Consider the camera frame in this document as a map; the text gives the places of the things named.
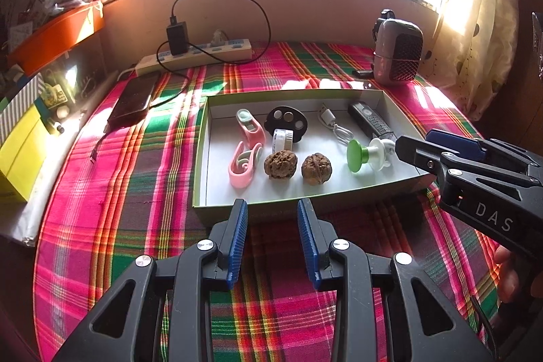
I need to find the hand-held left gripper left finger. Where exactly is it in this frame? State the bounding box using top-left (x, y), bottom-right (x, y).
top-left (53, 198), bottom-right (249, 362)

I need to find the green and white cardboard box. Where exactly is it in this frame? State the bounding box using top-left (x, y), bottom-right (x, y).
top-left (192, 89), bottom-right (437, 227)

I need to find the person's right hand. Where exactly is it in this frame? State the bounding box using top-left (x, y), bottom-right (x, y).
top-left (494, 247), bottom-right (522, 303)

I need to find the brown walnut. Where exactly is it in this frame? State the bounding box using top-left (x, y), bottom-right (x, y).
top-left (301, 153), bottom-right (333, 186)
top-left (263, 150), bottom-right (296, 179)

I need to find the orange box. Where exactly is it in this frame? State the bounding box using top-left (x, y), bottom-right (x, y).
top-left (7, 1), bottom-right (106, 75)

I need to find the grey portable heater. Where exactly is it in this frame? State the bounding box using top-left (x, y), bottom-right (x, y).
top-left (372, 9), bottom-right (425, 85)

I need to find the white power strip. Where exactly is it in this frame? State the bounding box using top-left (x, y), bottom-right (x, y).
top-left (136, 40), bottom-right (253, 76)

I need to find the green and white mushroom massager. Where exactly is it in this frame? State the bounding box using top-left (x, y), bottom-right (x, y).
top-left (347, 139), bottom-right (382, 175)

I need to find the plaid cloth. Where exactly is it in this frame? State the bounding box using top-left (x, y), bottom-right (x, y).
top-left (36, 42), bottom-right (503, 362)

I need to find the black smartphone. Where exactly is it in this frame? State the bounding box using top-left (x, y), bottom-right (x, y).
top-left (108, 74), bottom-right (160, 127)

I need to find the black charger cable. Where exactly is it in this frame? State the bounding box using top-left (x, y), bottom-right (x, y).
top-left (157, 0), bottom-right (272, 72)

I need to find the white usb cable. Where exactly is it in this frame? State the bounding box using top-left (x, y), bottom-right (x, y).
top-left (318, 103), bottom-right (361, 146)

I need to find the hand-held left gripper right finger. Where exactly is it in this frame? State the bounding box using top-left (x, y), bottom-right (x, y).
top-left (297, 198), bottom-right (493, 362)

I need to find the pink clip gadget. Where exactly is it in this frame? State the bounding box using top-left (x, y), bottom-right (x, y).
top-left (228, 141), bottom-right (264, 189)

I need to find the black charger adapter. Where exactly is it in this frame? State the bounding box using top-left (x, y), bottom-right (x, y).
top-left (166, 22), bottom-right (188, 55)

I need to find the small green box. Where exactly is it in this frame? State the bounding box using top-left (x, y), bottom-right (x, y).
top-left (36, 84), bottom-right (71, 121)

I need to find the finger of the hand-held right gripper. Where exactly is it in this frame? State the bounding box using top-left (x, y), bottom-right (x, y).
top-left (394, 135), bottom-right (450, 176)
top-left (425, 129), bottom-right (536, 166)

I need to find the yellow box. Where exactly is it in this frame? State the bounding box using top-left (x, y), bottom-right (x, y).
top-left (0, 103), bottom-right (49, 204)

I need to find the white round container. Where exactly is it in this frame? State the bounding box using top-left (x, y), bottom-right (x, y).
top-left (273, 129), bottom-right (294, 153)

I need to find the dotted curtain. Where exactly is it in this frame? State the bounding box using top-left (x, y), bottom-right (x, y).
top-left (441, 0), bottom-right (522, 121)

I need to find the black rectangular device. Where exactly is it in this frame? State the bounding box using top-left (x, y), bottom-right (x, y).
top-left (348, 102), bottom-right (392, 138)

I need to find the striped box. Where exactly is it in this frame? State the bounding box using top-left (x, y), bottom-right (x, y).
top-left (0, 74), bottom-right (45, 142)

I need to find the black round device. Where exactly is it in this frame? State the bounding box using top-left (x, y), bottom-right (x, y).
top-left (264, 106), bottom-right (307, 142)

